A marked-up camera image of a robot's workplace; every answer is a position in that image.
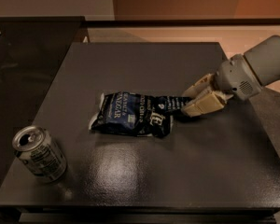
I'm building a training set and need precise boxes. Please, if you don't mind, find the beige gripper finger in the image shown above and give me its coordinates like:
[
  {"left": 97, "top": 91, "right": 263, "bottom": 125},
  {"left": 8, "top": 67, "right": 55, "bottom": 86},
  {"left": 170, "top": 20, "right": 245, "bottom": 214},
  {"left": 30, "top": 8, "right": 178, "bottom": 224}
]
[
  {"left": 182, "top": 74, "right": 215, "bottom": 98},
  {"left": 181, "top": 89, "right": 233, "bottom": 117}
]

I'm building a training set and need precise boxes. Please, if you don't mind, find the dark rxbar blueberry wrapper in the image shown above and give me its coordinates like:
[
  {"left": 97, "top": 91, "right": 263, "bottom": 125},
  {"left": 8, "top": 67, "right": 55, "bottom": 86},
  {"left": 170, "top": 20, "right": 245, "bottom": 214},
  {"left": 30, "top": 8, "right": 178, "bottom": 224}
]
[{"left": 155, "top": 96, "right": 191, "bottom": 114}]

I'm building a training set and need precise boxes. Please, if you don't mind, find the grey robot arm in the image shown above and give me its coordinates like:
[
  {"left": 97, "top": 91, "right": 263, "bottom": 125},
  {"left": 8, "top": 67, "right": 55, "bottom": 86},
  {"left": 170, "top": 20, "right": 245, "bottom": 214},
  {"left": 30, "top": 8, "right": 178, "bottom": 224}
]
[{"left": 182, "top": 35, "right": 280, "bottom": 117}]

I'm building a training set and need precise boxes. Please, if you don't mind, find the blue kettle chip bag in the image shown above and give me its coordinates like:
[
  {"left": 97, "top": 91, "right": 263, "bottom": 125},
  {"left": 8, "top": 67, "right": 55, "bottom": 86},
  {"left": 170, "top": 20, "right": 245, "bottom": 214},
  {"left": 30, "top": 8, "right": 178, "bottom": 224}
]
[{"left": 89, "top": 91, "right": 173, "bottom": 138}]

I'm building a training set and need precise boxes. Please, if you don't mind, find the silver soda can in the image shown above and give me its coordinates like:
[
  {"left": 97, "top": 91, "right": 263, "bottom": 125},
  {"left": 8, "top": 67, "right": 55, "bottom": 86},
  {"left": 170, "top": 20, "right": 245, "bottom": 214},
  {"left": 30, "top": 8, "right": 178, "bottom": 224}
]
[{"left": 12, "top": 125, "right": 67, "bottom": 183}]

